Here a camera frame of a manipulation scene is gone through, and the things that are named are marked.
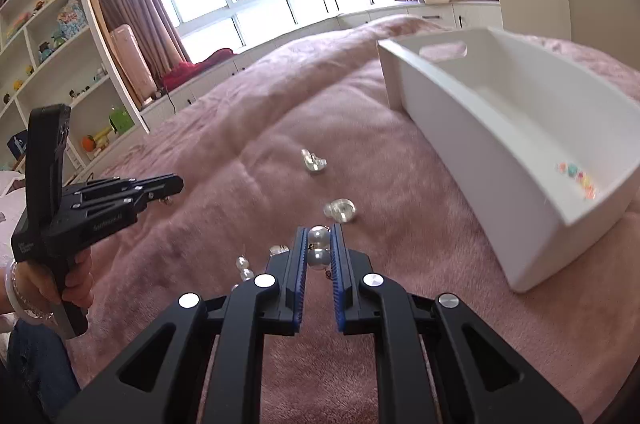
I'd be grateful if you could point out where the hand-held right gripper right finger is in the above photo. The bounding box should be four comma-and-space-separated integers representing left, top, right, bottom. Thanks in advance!
331, 223, 584, 424

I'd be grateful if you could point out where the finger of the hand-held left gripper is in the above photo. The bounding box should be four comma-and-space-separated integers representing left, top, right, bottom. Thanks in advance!
70, 193, 151, 217
64, 173, 184, 205

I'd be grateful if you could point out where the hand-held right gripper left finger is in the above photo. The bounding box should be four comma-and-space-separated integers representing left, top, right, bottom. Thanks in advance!
55, 227, 307, 424

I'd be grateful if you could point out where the double pearl earring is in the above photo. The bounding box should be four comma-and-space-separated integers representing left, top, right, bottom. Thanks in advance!
306, 226, 333, 279

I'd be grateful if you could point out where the white wooden tray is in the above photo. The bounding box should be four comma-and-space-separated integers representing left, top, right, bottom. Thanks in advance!
376, 27, 640, 294

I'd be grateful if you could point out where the person's left hand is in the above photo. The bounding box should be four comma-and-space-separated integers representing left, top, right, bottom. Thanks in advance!
16, 253, 95, 321

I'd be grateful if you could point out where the clear round bead earring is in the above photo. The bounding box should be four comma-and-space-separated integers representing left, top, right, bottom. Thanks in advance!
323, 198, 357, 223

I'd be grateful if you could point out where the white bangle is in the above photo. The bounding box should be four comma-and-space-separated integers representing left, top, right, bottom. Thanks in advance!
4, 260, 37, 321

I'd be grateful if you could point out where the blue box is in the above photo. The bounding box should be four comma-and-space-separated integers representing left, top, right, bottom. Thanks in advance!
6, 131, 30, 155

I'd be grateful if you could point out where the pink plush blanket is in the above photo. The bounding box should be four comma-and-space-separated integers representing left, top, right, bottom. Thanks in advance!
64, 14, 640, 424

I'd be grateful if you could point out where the pink suitcase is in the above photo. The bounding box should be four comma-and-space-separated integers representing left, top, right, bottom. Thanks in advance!
109, 24, 157, 106

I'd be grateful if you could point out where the clear crystal hair clip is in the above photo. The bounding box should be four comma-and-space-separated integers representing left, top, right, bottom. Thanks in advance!
300, 148, 328, 175

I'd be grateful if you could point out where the red cushion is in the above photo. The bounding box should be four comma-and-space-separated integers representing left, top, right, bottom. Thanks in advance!
161, 48, 236, 91

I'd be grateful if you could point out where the person's blue jeans leg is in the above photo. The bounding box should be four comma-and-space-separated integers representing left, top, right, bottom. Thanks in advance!
6, 318, 81, 423

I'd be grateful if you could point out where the white bookshelf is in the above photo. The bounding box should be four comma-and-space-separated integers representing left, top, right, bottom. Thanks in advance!
0, 0, 152, 177

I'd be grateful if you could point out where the colourful printed box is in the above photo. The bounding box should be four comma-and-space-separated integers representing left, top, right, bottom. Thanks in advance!
56, 0, 87, 38

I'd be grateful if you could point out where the white window seat cabinet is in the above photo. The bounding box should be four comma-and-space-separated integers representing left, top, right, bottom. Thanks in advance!
140, 0, 504, 127

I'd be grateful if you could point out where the beaded wrist bracelet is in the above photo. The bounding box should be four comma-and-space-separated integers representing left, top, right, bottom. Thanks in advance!
11, 261, 55, 320

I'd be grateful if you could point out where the black cable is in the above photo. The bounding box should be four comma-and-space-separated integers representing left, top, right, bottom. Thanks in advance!
162, 87, 196, 115

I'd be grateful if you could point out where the colourful bead bracelet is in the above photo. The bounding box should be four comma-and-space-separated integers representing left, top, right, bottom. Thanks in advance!
555, 161, 599, 201

